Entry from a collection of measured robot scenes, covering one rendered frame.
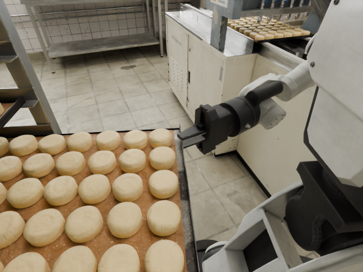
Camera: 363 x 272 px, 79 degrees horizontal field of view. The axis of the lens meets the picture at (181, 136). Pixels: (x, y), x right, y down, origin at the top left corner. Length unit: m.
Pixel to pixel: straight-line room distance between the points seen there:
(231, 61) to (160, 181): 1.04
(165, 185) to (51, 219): 0.17
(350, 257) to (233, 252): 0.29
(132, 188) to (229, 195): 1.26
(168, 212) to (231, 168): 1.43
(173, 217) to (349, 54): 0.30
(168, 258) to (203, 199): 1.24
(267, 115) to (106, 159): 0.39
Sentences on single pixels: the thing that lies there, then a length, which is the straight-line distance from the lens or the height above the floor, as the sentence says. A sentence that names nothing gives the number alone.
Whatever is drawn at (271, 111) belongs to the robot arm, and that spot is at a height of 0.97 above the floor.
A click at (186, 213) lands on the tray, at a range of 0.37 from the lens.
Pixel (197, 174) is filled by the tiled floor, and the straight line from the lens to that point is 1.67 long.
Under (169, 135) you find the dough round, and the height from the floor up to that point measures 0.97.
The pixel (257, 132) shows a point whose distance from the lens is 1.48.
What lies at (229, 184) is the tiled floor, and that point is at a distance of 1.65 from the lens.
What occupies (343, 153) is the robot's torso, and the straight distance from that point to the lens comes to 0.35.
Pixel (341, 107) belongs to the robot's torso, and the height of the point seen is 1.12.
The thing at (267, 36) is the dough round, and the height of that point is 0.92.
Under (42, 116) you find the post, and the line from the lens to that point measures 0.57.
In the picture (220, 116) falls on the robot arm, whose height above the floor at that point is 1.00.
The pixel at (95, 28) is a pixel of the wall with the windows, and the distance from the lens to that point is 4.21.
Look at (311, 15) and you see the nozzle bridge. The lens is 1.82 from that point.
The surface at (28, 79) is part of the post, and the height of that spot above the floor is 1.08.
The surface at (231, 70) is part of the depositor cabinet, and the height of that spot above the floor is 0.75.
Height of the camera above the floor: 1.27
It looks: 39 degrees down
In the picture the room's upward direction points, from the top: straight up
